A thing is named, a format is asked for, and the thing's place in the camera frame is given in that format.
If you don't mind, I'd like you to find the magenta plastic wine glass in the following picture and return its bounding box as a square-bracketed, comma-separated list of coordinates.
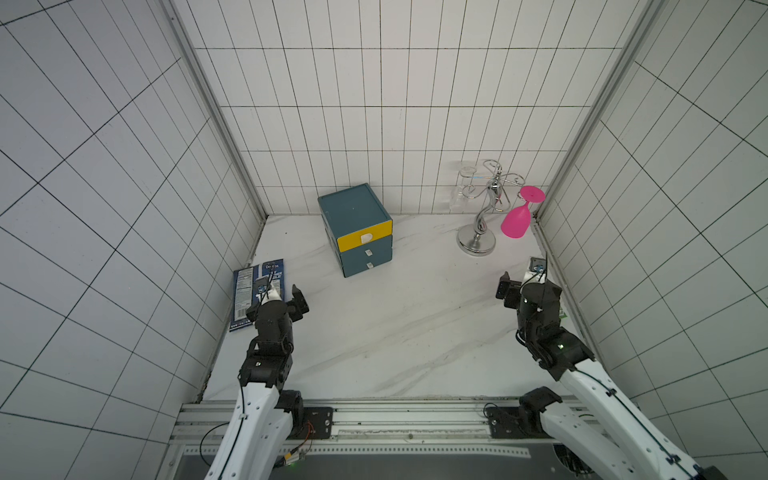
[501, 186, 546, 239]

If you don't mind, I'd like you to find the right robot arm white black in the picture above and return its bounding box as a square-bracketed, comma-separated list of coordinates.
[483, 271, 724, 479]

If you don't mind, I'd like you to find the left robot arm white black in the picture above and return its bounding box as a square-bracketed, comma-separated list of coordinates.
[206, 287, 309, 479]

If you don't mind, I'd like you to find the clear glass on rack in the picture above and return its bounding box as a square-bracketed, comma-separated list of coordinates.
[449, 165, 477, 213]

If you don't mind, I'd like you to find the teal drawer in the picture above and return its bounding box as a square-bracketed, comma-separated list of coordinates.
[341, 247, 392, 278]
[340, 235, 393, 267]

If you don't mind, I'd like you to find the silver glass rack stand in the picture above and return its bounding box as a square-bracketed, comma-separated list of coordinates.
[456, 159, 525, 257]

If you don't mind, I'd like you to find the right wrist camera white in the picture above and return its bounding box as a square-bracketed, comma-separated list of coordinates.
[522, 257, 548, 284]

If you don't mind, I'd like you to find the yellow top drawer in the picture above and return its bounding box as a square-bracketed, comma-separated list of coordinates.
[336, 220, 393, 253]

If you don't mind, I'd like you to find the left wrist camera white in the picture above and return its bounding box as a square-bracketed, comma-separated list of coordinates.
[252, 276, 283, 304]

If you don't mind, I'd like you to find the teal bottom drawer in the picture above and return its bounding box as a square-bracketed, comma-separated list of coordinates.
[341, 247, 392, 278]

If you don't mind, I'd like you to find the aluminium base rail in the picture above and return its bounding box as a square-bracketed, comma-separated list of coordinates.
[170, 398, 652, 460]

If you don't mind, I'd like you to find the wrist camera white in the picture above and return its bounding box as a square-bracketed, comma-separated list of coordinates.
[252, 276, 283, 304]
[522, 257, 548, 284]

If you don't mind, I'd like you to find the teal drawer cabinet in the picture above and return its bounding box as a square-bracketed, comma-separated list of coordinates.
[318, 183, 393, 278]

